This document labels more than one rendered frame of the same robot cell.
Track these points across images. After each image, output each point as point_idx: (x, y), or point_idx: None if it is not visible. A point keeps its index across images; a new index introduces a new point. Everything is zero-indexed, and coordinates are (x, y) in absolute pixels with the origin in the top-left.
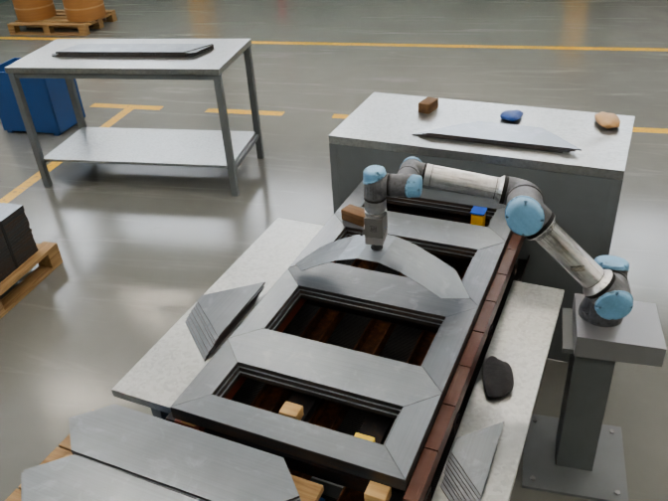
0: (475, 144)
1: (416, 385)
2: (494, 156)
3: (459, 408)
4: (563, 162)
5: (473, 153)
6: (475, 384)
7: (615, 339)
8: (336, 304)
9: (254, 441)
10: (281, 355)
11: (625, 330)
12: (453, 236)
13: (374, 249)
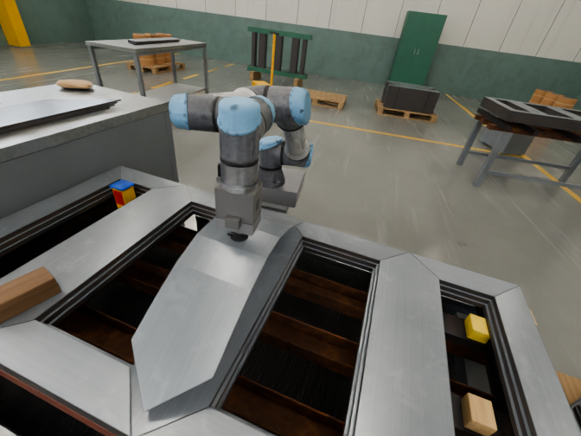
0: (21, 131)
1: (406, 267)
2: (70, 130)
3: None
4: (129, 112)
5: (44, 137)
6: (329, 259)
7: (298, 182)
8: (252, 347)
9: None
10: (412, 423)
11: (288, 177)
12: (154, 211)
13: (245, 238)
